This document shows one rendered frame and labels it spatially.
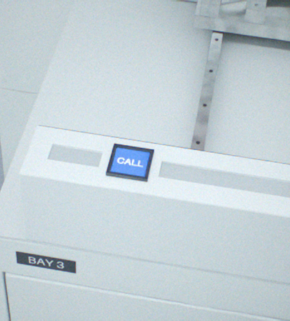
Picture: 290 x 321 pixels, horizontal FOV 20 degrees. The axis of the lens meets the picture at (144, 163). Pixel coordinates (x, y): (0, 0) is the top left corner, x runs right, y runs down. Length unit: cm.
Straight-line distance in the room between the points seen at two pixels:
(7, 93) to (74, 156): 79
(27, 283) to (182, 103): 40
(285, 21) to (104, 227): 57
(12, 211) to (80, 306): 19
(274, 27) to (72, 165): 54
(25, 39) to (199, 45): 42
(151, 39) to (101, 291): 50
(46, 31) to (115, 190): 73
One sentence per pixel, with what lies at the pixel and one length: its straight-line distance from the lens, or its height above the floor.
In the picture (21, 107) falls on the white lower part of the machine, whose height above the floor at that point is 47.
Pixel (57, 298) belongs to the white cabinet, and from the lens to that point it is 131.
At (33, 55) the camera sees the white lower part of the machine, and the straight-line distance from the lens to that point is 181.
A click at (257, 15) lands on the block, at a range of 150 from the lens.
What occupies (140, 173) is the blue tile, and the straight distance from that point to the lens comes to 110.
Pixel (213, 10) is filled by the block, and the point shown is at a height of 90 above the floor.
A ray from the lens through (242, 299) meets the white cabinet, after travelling 124.
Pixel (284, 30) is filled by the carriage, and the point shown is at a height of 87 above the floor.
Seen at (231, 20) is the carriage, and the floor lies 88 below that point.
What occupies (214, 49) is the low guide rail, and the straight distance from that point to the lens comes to 149.
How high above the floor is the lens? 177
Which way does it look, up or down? 46 degrees down
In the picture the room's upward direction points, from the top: 4 degrees clockwise
